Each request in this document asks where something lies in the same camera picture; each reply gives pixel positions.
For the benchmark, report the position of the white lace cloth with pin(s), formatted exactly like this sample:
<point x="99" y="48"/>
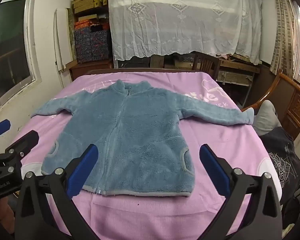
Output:
<point x="180" y="20"/>

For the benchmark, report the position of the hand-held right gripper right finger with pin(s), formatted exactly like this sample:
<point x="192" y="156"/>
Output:
<point x="215" y="170"/>

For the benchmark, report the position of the person's grey trouser leg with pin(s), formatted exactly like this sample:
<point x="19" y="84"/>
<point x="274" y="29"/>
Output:
<point x="266" y="118"/>

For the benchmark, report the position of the person's dark printed shirt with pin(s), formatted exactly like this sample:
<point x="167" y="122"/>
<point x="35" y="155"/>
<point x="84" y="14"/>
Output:
<point x="282" y="160"/>

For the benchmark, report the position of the brown wooden cabinet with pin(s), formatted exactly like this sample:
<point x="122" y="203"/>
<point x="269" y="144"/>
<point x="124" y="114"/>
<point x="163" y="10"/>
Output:
<point x="90" y="68"/>

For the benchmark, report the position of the dark wooden chair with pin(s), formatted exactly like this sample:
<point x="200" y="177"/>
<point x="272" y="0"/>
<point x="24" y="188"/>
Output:
<point x="206" y="62"/>

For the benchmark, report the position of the wooden bed frame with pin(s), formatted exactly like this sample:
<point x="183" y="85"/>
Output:
<point x="140" y="70"/>

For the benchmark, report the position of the blue fleece zip jacket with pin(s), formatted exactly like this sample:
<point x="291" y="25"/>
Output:
<point x="140" y="130"/>

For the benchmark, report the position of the white framed window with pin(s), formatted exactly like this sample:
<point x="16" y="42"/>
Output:
<point x="10" y="50"/>

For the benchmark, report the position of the stack of yellow boxes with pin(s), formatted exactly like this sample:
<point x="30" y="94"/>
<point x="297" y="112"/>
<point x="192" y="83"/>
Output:
<point x="88" y="0"/>

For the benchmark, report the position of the brown cardboard box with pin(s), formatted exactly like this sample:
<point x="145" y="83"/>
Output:
<point x="157" y="62"/>

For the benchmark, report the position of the pink printed blanket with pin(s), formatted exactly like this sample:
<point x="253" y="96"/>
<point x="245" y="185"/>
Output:
<point x="145" y="215"/>

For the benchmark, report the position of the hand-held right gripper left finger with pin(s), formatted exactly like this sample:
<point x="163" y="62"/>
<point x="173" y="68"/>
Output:
<point x="83" y="170"/>

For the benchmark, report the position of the green patterned panel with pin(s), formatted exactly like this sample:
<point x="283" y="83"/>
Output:
<point x="70" y="35"/>

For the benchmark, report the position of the beige patterned curtain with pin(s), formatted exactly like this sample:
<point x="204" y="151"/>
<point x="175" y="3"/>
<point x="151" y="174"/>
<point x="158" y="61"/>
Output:
<point x="285" y="30"/>

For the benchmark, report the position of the white board on wall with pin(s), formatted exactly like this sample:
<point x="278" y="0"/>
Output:
<point x="58" y="45"/>

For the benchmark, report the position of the cluttered wooden bench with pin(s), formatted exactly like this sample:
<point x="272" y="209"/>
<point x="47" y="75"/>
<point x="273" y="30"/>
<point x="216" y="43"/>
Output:
<point x="240" y="66"/>

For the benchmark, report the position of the carved wooden armchair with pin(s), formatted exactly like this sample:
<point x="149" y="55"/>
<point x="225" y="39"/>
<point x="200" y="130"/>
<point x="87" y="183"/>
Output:
<point x="293" y="105"/>

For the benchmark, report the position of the orange patterned boxes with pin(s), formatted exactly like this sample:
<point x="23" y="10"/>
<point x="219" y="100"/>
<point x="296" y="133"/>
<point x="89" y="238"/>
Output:
<point x="90" y="22"/>

